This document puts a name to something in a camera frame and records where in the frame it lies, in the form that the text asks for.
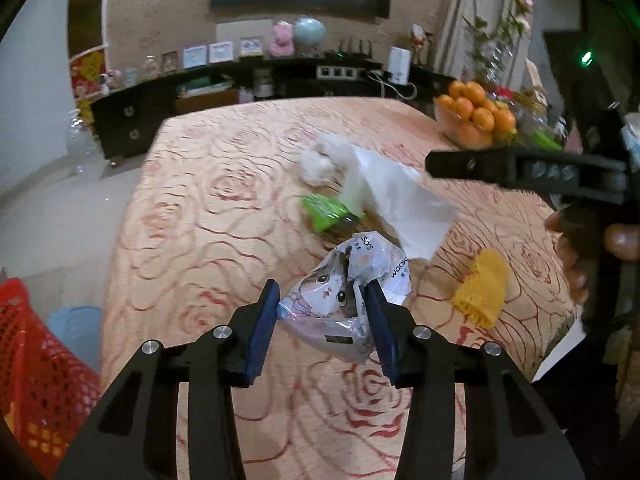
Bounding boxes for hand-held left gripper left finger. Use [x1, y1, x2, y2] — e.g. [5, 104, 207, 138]
[54, 279, 282, 480]

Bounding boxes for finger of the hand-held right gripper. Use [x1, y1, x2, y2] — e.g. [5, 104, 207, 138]
[425, 145, 526, 191]

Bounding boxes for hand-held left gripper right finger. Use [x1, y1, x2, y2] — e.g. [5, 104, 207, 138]
[362, 280, 586, 480]

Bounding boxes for cat print tissue packet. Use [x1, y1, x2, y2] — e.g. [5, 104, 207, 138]
[276, 232, 413, 363]

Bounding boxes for white tissue paper sheet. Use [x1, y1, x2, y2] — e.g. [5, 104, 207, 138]
[342, 146, 458, 261]

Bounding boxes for green wrapper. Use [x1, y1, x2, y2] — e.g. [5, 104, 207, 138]
[300, 192, 365, 233]

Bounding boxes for red plastic mesh basket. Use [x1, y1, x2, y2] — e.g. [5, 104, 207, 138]
[0, 277, 103, 478]

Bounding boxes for person's right hand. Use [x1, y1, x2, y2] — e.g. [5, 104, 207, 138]
[545, 210, 640, 306]

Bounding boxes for glass bowl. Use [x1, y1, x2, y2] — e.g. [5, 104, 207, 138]
[432, 97, 516, 150]

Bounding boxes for pale blue packet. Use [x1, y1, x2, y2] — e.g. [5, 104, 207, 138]
[622, 112, 640, 171]

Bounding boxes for bowl of oranges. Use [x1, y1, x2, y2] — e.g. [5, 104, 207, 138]
[442, 80, 517, 146]

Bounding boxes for plastic wrapped snacks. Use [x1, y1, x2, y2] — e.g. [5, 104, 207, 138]
[495, 85, 566, 151]

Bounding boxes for yellow foam fruit net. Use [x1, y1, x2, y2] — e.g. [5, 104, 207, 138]
[451, 249, 511, 330]

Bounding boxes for white box device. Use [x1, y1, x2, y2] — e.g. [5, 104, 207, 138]
[387, 46, 412, 86]

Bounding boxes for small doll figure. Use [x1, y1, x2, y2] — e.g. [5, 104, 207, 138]
[410, 24, 433, 63]

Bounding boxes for artificial flowers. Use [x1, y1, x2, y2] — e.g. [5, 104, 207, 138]
[450, 0, 536, 86]

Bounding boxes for crumpled white tissue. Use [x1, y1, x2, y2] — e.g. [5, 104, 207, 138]
[298, 132, 356, 186]

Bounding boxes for white power strip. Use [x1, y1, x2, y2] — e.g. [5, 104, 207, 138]
[316, 65, 357, 80]

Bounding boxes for black router with antennas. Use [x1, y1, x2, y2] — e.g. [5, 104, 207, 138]
[325, 39, 375, 61]

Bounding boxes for pale blue plastic stool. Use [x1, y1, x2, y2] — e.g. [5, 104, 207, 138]
[49, 306, 103, 356]

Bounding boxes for pale blue globe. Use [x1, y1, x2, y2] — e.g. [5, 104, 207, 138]
[292, 17, 322, 56]

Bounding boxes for small bottles in cabinet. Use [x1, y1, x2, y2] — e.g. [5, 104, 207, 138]
[252, 67, 273, 101]

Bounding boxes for pink plush toy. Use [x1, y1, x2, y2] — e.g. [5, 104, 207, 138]
[269, 20, 295, 57]

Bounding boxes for brown cardboard box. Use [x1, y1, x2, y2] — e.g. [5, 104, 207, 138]
[175, 87, 240, 113]

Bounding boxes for black television cabinet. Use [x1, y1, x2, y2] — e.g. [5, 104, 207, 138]
[90, 57, 458, 168]

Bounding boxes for green folded packets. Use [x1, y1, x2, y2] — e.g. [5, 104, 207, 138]
[177, 77, 233, 97]

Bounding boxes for clear large water bottle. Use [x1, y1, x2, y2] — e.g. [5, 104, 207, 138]
[65, 107, 103, 176]

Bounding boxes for white cable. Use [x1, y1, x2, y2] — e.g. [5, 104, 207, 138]
[367, 71, 418, 103]

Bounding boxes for red festive wall poster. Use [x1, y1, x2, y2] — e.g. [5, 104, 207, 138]
[68, 45, 108, 126]

